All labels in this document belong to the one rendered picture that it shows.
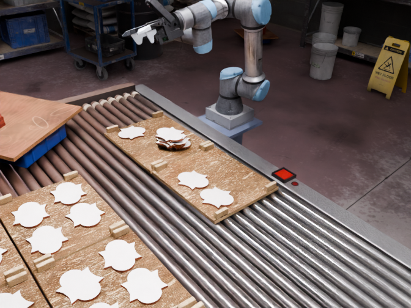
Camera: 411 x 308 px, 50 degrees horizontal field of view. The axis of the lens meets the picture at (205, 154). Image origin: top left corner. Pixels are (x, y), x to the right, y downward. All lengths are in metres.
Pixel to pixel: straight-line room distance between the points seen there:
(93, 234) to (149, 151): 0.57
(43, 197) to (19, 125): 0.45
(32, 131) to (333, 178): 2.40
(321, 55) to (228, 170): 3.62
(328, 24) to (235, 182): 4.78
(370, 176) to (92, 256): 2.71
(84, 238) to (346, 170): 2.62
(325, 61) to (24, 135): 4.00
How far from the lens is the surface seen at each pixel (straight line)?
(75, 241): 1.60
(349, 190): 3.56
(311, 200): 1.83
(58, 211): 1.74
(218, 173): 1.88
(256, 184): 1.83
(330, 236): 1.68
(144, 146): 2.07
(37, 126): 2.12
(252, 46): 2.12
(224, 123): 2.35
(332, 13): 6.38
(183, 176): 1.84
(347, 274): 1.57
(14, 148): 1.97
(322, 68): 5.43
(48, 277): 1.51
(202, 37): 1.73
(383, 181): 3.77
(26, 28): 6.08
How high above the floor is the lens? 2.00
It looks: 32 degrees down
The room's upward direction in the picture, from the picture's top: 2 degrees clockwise
